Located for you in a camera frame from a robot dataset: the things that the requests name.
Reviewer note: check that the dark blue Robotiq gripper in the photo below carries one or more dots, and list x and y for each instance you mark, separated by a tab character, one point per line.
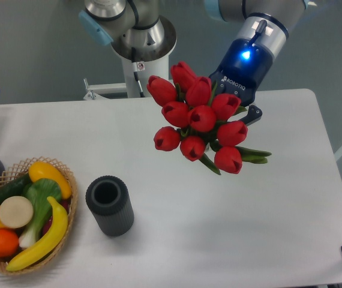
240	73

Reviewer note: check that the red tulip bouquet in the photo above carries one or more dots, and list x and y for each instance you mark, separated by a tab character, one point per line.
199	121

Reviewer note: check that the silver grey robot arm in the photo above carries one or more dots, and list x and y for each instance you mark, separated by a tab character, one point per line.
144	39

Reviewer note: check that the dark grey ribbed vase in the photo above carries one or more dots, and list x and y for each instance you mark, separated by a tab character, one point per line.
108	200

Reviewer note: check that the yellow plastic banana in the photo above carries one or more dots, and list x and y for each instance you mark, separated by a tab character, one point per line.
46	244

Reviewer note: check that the yellow plastic squash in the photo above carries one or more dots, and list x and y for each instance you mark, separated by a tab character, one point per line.
42	170

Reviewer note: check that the green bok choy toy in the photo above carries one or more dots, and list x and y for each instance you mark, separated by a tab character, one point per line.
37	193

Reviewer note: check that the green plastic cucumber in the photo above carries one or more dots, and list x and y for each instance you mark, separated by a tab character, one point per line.
14	187

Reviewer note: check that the woven wicker basket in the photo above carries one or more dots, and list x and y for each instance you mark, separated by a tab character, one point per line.
18	170

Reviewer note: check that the beige round slice toy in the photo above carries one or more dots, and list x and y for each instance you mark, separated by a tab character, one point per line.
16	212

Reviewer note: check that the orange plastic fruit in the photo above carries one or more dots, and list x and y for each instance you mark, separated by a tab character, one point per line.
9	242

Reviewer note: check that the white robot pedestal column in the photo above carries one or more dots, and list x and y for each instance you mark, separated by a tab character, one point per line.
137	74

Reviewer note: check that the white metal mounting bracket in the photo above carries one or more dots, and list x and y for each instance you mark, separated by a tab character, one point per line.
104	91

